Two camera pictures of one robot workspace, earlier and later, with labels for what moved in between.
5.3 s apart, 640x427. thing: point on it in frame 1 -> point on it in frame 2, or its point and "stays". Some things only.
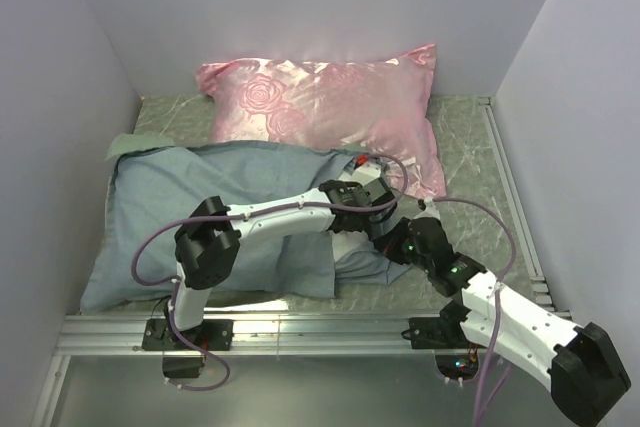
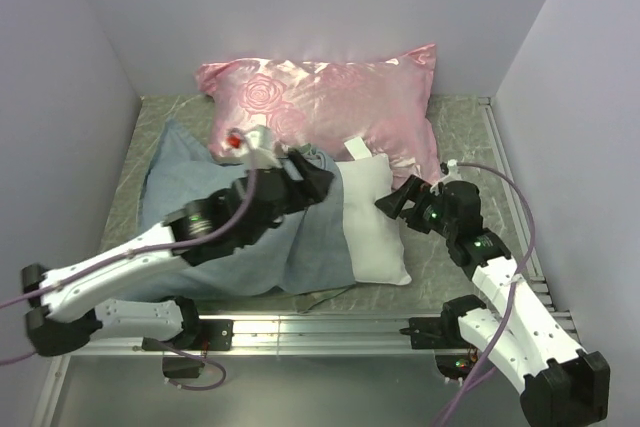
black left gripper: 350,186 -> 311,187
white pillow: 344,241 -> 374,237
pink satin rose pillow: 377,105 stays
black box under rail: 182,363 stays
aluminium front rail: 263,334 stays
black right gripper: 389,243 -> 415,189
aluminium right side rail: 541,294 stays
